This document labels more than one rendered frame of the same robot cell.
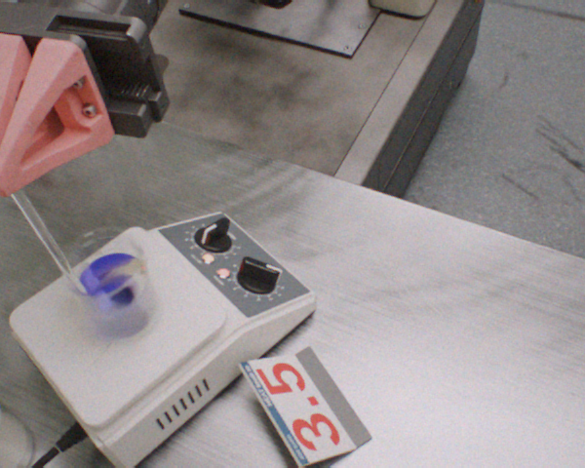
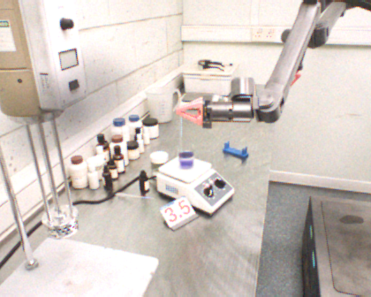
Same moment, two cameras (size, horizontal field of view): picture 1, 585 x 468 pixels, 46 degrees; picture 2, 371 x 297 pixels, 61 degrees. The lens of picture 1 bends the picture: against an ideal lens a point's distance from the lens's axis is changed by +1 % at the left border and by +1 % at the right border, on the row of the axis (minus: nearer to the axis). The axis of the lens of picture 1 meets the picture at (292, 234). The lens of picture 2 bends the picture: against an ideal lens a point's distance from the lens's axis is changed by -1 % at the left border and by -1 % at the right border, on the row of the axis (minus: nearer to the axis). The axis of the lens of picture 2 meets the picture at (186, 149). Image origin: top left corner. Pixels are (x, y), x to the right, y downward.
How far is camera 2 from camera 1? 0.68 m
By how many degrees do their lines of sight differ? 60
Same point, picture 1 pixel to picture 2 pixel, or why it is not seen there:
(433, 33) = not seen: outside the picture
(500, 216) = not seen: outside the picture
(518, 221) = not seen: outside the picture
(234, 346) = (185, 189)
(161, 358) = (175, 173)
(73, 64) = (199, 104)
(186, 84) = (354, 231)
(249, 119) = (351, 255)
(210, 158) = (258, 189)
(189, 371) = (176, 182)
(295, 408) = (176, 209)
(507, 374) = (200, 258)
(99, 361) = (173, 166)
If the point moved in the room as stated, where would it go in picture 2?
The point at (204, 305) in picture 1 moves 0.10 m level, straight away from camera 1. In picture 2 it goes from (191, 176) to (219, 167)
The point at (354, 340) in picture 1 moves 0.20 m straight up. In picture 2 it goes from (203, 224) to (204, 157)
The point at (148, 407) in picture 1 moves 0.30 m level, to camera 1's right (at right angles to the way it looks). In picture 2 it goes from (166, 178) to (200, 247)
